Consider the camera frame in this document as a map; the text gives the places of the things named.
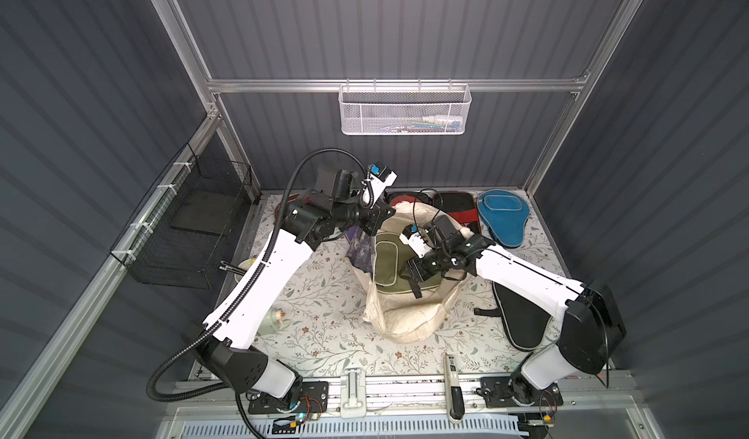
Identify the red black ping pong set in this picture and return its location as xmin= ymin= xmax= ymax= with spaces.
xmin=431 ymin=191 xmax=482 ymax=234

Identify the olive green paddle case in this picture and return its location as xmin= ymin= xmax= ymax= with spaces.
xmin=373 ymin=232 xmax=417 ymax=295

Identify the blue paddle case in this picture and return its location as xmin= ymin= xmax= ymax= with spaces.
xmin=477 ymin=191 xmax=530 ymax=248

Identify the red ping pong paddle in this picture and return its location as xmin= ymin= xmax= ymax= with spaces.
xmin=386 ymin=191 xmax=432 ymax=207

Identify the cream canvas tote bag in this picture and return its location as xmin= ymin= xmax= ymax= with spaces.
xmin=345 ymin=203 xmax=470 ymax=343

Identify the black paddle case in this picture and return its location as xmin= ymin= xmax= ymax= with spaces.
xmin=473 ymin=282 xmax=551 ymax=352

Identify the purple pouch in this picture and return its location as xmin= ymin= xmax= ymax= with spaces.
xmin=344 ymin=227 xmax=359 ymax=243

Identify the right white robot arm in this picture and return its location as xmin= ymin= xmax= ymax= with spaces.
xmin=400 ymin=215 xmax=626 ymax=405

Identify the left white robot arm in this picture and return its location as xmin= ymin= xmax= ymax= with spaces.
xmin=193 ymin=195 xmax=395 ymax=404

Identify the cup with yellow item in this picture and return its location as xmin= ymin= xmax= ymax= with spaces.
xmin=234 ymin=258 xmax=256 ymax=282

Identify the black white handheld device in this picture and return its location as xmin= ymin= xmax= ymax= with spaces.
xmin=444 ymin=353 xmax=465 ymax=425

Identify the white vented floor panel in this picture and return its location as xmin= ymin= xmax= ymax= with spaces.
xmin=177 ymin=414 xmax=525 ymax=439

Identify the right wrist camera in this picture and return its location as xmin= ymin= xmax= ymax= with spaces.
xmin=399 ymin=225 xmax=432 ymax=259

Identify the right thin black cable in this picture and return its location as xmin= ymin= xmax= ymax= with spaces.
xmin=410 ymin=188 xmax=443 ymax=232

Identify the white wire wall basket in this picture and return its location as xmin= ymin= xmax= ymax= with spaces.
xmin=337 ymin=83 xmax=472 ymax=136

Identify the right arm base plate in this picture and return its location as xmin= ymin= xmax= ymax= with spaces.
xmin=475 ymin=376 xmax=564 ymax=410

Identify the white bracket on rail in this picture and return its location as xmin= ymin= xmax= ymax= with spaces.
xmin=339 ymin=368 xmax=367 ymax=419

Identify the black wire side basket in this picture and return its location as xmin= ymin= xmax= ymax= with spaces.
xmin=110 ymin=148 xmax=253 ymax=290

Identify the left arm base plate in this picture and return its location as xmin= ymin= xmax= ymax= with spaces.
xmin=245 ymin=381 xmax=330 ymax=415

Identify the left black corrugated cable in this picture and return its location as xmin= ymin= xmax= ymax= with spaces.
xmin=145 ymin=147 xmax=367 ymax=439

